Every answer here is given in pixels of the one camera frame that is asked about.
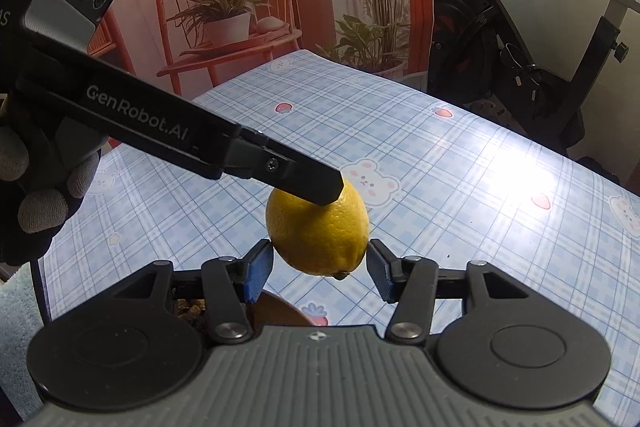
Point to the blue plaid tablecloth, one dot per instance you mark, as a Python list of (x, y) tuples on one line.
[(460, 188)]

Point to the lemon with pointed tip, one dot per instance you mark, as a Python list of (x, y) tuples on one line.
[(328, 241)]

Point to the black exercise bike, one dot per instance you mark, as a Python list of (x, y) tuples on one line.
[(557, 32)]

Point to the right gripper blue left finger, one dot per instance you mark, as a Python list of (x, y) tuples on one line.
[(229, 285)]

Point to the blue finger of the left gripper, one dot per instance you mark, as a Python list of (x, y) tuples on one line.
[(250, 154)]

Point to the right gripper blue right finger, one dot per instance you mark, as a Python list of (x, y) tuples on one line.
[(411, 283)]

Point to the left gloved hand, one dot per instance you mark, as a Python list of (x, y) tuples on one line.
[(48, 162)]

